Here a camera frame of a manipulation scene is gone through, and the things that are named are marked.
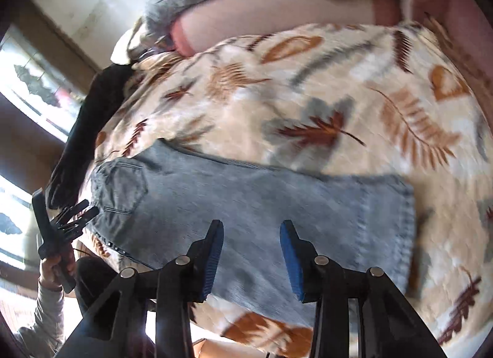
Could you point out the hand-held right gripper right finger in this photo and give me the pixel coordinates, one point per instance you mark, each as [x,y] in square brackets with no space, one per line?
[292,261]

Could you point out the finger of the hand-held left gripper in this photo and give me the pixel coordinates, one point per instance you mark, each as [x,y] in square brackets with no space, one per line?
[79,223]
[73,211]

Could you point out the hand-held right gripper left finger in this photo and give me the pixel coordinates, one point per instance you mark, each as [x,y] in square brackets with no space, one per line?
[212,261]

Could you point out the person's left forearm grey sleeve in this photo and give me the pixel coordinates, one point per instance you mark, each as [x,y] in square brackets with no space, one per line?
[42,323]

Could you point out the person's left hand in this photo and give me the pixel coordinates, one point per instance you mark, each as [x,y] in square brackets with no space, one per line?
[48,271]

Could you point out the black cloth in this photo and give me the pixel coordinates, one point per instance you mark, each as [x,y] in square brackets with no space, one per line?
[92,111]

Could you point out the cream cloth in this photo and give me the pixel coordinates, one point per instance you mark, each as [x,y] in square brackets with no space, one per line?
[125,48]

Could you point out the cream leaf-printed blanket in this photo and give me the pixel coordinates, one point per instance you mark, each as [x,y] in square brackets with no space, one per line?
[327,84]

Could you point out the pink bed sheet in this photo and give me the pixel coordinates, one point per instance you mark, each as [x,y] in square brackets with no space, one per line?
[269,15]

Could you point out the brown wooden window frame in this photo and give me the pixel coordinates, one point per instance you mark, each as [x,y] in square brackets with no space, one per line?
[23,154]

